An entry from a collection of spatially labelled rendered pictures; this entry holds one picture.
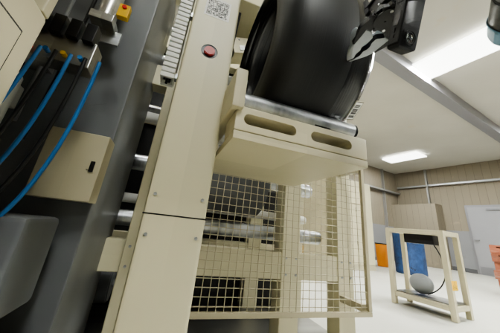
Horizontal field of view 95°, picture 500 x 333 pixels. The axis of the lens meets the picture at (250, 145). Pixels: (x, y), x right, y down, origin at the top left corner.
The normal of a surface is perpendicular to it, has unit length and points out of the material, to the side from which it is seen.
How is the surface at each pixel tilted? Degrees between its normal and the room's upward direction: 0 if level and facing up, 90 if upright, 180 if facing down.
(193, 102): 90
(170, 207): 90
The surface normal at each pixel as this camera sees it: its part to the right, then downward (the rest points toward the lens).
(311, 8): 0.05, -0.16
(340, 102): 0.14, 0.53
